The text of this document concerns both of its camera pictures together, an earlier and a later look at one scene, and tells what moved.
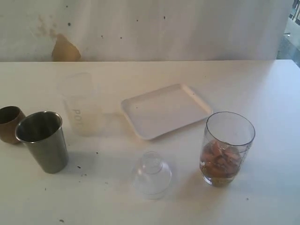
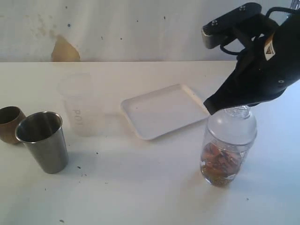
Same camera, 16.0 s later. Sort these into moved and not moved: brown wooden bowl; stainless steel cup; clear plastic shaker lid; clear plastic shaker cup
Moved: clear plastic shaker lid
Not moved: clear plastic shaker cup; brown wooden bowl; stainless steel cup
